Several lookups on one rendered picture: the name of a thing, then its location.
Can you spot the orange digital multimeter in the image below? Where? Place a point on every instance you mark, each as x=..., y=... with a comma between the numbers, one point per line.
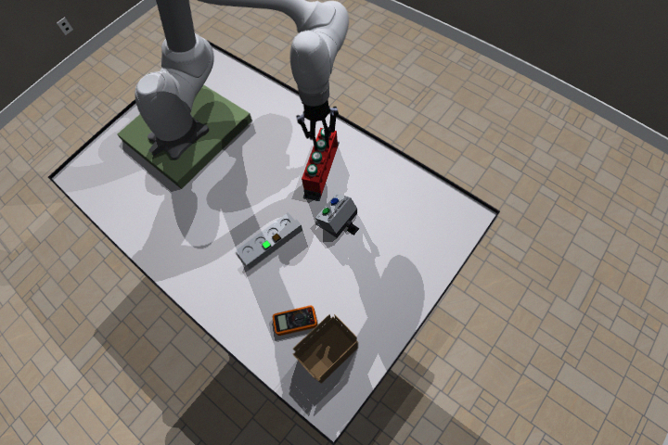
x=296, y=320

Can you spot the white key panel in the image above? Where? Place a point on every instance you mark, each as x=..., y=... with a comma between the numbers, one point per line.
x=337, y=214

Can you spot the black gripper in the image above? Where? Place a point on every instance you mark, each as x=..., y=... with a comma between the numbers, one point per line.
x=318, y=113

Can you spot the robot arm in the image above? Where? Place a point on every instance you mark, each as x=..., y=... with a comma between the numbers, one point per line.
x=165, y=98

